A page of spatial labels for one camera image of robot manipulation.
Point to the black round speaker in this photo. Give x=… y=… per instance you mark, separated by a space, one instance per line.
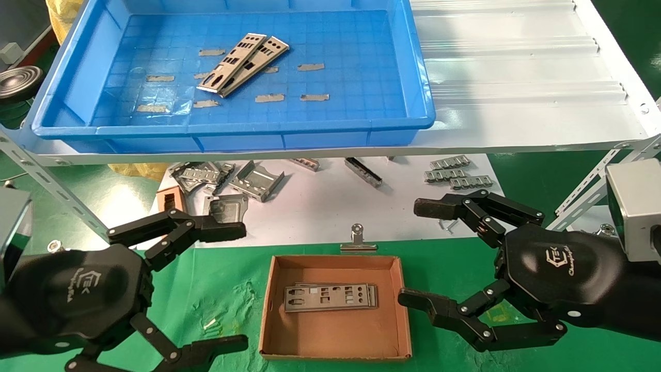
x=18 y=82

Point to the brown cardboard box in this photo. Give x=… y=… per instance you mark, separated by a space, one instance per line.
x=335 y=336

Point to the right wrist camera housing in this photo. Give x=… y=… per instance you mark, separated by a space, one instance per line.
x=635 y=206

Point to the blue plastic tray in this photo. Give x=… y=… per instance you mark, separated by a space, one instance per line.
x=361 y=62

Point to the short steel channel piece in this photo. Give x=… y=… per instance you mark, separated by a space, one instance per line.
x=304 y=164

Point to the slotted steel bracket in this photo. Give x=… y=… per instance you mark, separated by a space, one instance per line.
x=193 y=175
x=226 y=175

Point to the perforated metal rack post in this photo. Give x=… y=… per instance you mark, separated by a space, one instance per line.
x=38 y=174
x=583 y=196

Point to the small bent metal clip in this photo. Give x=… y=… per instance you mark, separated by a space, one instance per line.
x=447 y=225

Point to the green table cloth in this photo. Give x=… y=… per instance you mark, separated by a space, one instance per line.
x=227 y=289

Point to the small grey box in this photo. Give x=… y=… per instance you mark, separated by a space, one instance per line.
x=9 y=53

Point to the folded steel bracket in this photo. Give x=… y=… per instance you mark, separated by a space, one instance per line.
x=256 y=182

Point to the slotted steel strip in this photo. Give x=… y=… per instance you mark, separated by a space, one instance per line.
x=471 y=182
x=450 y=162
x=445 y=175

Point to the square steel plate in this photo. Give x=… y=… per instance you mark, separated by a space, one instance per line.
x=227 y=205

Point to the small brown box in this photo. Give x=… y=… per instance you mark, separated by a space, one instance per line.
x=159 y=200

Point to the left wrist camera housing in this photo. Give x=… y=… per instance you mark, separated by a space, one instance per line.
x=13 y=232

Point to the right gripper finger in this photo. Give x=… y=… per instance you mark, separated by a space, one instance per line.
x=439 y=312
x=439 y=206

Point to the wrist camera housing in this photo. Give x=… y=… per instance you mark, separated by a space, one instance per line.
x=635 y=206
x=13 y=232

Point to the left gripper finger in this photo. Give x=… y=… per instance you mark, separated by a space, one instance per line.
x=206 y=230
x=206 y=354

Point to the dark steel bar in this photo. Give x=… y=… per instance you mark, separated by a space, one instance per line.
x=363 y=172

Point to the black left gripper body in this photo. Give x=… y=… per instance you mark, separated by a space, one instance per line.
x=77 y=297

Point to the small silver screw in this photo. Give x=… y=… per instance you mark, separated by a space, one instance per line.
x=210 y=324

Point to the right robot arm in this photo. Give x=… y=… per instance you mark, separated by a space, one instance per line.
x=645 y=299

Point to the white metal shelf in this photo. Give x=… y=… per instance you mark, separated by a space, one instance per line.
x=516 y=77

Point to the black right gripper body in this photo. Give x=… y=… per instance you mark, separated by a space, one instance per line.
x=563 y=274

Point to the white base board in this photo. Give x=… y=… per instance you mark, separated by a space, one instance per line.
x=320 y=217

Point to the steel IO shield plate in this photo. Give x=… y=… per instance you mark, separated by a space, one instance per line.
x=376 y=299
x=336 y=306
x=232 y=62
x=269 y=51

